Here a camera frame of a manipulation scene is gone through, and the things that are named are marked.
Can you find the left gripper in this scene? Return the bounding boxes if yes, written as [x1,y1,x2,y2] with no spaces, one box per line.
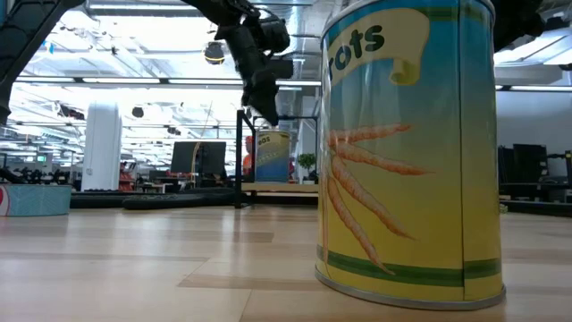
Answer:
[215,9,281,128]

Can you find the tall peas can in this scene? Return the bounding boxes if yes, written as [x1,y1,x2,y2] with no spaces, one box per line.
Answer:
[254,129,291,183]

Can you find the tall carrots can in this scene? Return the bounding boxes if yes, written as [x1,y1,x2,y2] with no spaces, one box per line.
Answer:
[314,0,508,312]

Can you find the short teal tin can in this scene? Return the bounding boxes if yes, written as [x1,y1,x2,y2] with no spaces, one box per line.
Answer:
[0,183,73,218]

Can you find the person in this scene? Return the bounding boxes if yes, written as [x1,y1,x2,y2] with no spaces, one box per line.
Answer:
[242,135,255,176]

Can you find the small potted plant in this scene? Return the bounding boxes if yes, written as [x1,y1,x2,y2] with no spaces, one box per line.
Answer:
[296,153,319,185]

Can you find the dark background monitor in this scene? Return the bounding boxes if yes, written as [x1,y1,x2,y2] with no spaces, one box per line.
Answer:
[170,140,227,176]

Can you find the white pillar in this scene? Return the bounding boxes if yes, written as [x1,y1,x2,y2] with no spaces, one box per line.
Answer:
[80,101,123,192]

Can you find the dark background desks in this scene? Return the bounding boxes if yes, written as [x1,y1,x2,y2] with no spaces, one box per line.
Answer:
[497,142,572,202]

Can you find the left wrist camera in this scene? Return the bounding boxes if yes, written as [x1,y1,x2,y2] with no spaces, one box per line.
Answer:
[257,16,291,55]

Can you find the black right table frame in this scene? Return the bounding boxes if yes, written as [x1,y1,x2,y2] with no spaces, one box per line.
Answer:
[500,199,572,219]

